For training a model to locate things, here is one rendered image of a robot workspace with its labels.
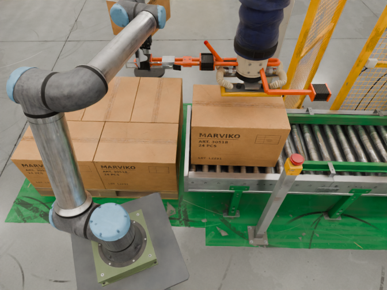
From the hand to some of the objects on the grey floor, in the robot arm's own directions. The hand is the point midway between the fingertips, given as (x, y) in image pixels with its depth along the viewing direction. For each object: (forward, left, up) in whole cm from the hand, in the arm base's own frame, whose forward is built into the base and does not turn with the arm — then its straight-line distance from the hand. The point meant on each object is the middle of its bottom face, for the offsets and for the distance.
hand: (140, 60), depth 150 cm
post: (-73, -59, -129) cm, 160 cm away
